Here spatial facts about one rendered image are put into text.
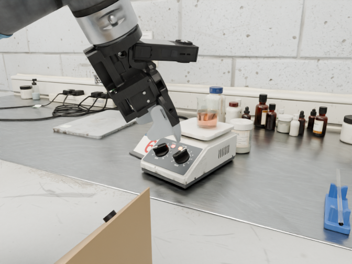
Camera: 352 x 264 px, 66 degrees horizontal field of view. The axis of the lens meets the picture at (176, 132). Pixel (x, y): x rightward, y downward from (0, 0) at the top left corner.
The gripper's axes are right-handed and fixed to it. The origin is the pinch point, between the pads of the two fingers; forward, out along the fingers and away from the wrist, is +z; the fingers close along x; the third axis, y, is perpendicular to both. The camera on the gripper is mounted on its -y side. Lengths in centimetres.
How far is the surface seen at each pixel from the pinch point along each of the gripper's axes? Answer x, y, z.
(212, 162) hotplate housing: 1.5, -4.2, 12.2
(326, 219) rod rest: 23.7, -11.3, 12.1
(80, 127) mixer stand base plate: -43.6, 20.1, 13.3
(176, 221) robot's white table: 13.2, 8.5, 5.7
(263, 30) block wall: -38, -51, 13
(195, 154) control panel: 1.3, -1.5, 7.4
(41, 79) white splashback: -114, 32, 15
